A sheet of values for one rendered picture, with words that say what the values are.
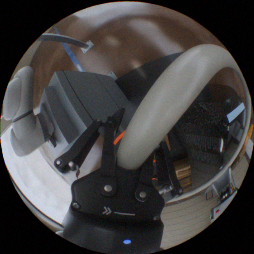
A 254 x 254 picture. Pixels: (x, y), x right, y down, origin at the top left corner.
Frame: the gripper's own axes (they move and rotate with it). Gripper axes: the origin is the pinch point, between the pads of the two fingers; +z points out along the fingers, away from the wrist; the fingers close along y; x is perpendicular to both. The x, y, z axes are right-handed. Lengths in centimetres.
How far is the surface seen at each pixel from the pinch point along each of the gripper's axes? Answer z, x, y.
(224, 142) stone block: 3.4, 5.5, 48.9
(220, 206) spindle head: -35, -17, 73
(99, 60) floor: 97, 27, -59
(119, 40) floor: 97, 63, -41
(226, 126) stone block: 4.4, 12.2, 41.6
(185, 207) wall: -14, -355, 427
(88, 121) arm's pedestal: 13.6, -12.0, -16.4
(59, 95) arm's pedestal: 12.8, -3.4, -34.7
